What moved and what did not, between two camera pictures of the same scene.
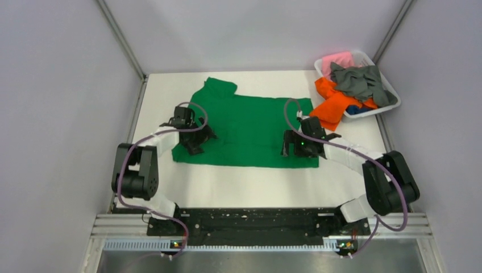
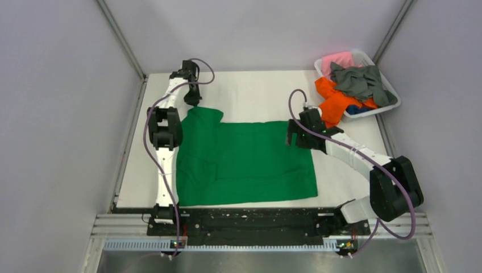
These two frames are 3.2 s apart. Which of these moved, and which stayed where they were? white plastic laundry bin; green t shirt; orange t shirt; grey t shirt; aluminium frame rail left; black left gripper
Moved: green t shirt; black left gripper
Stayed: white plastic laundry bin; grey t shirt; aluminium frame rail left; orange t shirt
